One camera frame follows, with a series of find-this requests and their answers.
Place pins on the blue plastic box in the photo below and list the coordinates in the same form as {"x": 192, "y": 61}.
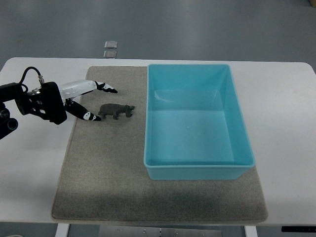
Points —
{"x": 194, "y": 125}

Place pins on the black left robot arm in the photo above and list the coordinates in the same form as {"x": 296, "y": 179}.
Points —
{"x": 45, "y": 102}

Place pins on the black table control panel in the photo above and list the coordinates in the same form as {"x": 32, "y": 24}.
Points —
{"x": 298, "y": 229}

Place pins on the metal table crossbar plate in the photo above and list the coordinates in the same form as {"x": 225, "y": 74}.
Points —
{"x": 129, "y": 231}

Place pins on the lower floor socket plate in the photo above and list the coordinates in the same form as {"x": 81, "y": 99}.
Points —
{"x": 110, "y": 54}

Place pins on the grey felt mat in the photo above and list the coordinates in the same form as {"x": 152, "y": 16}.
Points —
{"x": 103, "y": 178}

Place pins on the white left table leg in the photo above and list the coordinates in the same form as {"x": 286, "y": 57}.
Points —
{"x": 62, "y": 230}

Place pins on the white table leg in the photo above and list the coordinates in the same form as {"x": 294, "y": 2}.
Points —
{"x": 62, "y": 230}
{"x": 250, "y": 231}

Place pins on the floor socket plate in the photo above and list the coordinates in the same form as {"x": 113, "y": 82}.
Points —
{"x": 110, "y": 54}
{"x": 110, "y": 44}

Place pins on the white right table leg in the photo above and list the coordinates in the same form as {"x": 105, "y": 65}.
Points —
{"x": 250, "y": 231}

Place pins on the upper floor socket plate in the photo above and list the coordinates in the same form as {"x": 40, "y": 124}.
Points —
{"x": 110, "y": 44}

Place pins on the brown toy hippo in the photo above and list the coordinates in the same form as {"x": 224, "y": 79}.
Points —
{"x": 115, "y": 110}

